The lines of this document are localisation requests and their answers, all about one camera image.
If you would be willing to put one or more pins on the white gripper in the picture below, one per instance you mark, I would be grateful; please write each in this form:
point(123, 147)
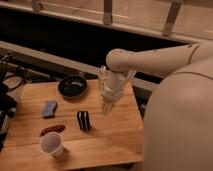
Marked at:
point(113, 90)

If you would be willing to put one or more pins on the black and white eraser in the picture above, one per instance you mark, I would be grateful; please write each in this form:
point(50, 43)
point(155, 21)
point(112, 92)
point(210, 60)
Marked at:
point(83, 120)

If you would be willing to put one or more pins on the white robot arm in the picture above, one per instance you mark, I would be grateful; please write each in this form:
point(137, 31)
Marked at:
point(178, 120)

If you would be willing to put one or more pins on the clear glass bottle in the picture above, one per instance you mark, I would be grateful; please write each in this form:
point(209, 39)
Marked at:
point(102, 76)

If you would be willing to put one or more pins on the black bowl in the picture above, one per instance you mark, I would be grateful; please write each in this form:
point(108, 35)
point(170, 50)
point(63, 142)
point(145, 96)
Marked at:
point(72, 86)

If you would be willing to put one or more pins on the wooden table board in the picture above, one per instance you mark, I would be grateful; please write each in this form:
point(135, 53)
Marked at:
point(115, 138)

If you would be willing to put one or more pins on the blue sponge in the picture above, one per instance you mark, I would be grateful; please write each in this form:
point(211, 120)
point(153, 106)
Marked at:
point(49, 109)

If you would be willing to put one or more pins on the white paper cup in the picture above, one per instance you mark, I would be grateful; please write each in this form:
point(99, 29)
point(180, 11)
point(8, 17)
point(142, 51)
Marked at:
point(52, 144)

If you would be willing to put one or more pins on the black equipment with cables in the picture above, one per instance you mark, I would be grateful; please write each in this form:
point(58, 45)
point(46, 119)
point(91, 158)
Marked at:
point(7, 103)

